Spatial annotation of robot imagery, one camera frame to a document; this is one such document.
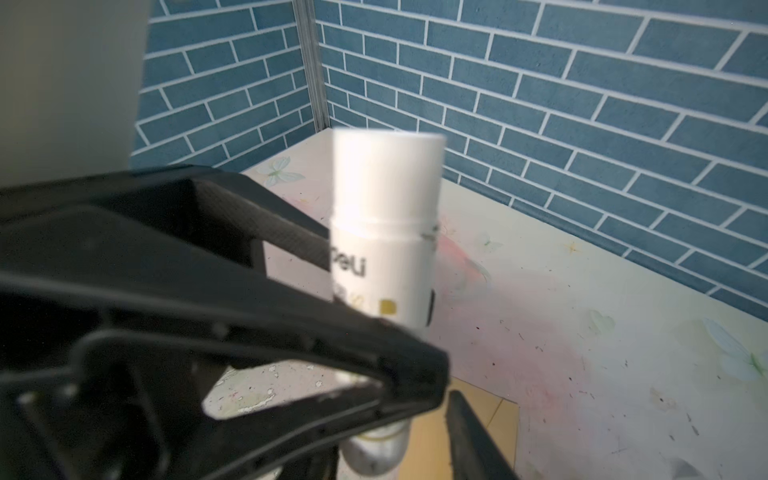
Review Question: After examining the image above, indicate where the brown paper envelope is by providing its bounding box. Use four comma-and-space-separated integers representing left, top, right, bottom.
397, 379, 519, 479

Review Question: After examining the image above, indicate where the aluminium left corner post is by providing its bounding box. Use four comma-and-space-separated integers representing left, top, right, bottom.
292, 0, 331, 132

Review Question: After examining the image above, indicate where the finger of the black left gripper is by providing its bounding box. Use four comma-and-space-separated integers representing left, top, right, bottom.
0, 203, 451, 480
0, 164, 436, 328

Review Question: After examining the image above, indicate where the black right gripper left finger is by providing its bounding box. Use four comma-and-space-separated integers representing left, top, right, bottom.
278, 446, 339, 480

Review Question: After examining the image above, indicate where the white glue stick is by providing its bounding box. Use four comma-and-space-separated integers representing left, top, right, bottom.
328, 127, 448, 478

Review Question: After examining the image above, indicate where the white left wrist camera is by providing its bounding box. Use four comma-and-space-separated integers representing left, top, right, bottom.
1, 1, 153, 187

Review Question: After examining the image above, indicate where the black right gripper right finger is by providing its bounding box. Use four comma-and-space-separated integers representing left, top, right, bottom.
446, 390, 520, 480

